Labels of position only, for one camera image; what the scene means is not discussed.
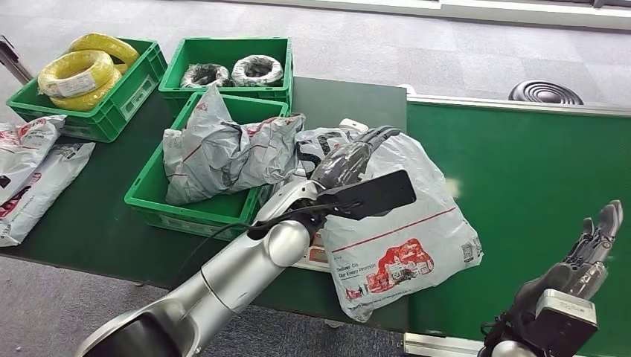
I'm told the silver conveyor frame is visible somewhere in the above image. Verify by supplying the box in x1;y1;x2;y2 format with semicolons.
398;83;631;357

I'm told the white red-printed mailer bag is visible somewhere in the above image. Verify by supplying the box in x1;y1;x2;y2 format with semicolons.
0;115;68;205
0;141;97;248

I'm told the crumpled grey mailer package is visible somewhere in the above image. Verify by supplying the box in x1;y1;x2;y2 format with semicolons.
162;84;307;207

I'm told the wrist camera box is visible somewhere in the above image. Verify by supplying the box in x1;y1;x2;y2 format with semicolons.
318;170;417;222
521;289;599;357

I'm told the dark metal pole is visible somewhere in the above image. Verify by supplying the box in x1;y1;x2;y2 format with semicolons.
0;35;34;86

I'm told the green conveyor belt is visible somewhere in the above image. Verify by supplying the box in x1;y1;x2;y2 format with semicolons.
406;100;631;357

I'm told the green crate holding mailers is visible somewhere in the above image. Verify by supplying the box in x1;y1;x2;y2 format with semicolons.
124;91;292;242

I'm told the yellow cable coil with label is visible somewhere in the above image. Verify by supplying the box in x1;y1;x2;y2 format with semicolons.
37;49;116;100

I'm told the green crate with black coils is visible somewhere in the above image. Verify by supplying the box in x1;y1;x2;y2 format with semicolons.
158;36;294;107

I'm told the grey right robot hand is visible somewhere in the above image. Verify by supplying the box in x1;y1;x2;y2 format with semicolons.
510;199;624;327

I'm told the black ribbed round disc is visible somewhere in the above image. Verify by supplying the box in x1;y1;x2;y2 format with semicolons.
507;80;585;106

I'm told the green crate with yellow coils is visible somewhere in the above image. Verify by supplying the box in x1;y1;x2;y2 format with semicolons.
5;37;169;144

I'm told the white electronic scale steel tray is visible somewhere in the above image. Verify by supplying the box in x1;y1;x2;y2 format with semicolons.
258;170;332;274

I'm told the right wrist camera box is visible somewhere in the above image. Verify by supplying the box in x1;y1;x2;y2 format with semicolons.
521;289;599;357

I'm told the white red-printed plastic mailer package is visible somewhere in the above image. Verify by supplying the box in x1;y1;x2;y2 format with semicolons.
295;125;485;324

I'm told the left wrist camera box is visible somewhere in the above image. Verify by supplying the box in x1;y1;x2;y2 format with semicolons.
318;170;417;222

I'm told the black wrapped wire coil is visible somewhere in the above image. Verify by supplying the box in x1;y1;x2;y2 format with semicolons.
180;62;231;89
230;54;285;89

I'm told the small white plastic case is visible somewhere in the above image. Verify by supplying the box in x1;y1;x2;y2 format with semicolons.
339;118;370;134

